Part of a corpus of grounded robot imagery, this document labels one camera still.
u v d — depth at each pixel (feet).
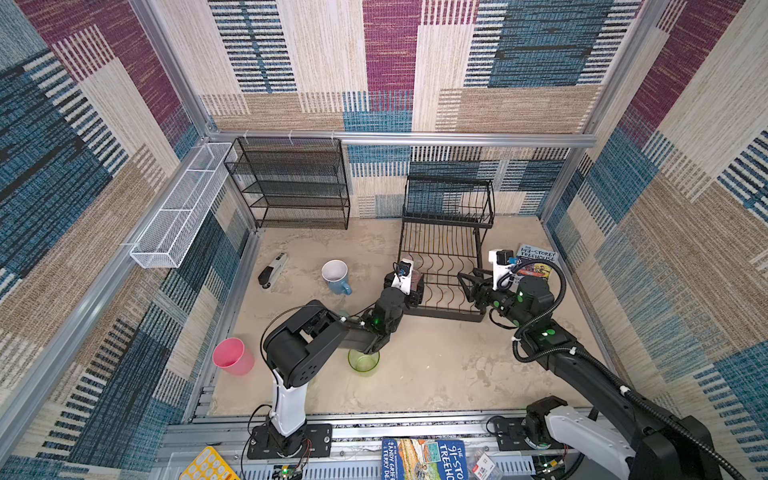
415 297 2.66
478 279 2.33
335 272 3.16
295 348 1.69
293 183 3.66
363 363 2.80
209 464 2.30
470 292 2.37
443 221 2.86
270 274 3.32
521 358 1.95
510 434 2.41
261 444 2.37
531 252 3.54
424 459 2.26
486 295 2.26
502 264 2.20
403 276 2.50
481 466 2.25
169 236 2.34
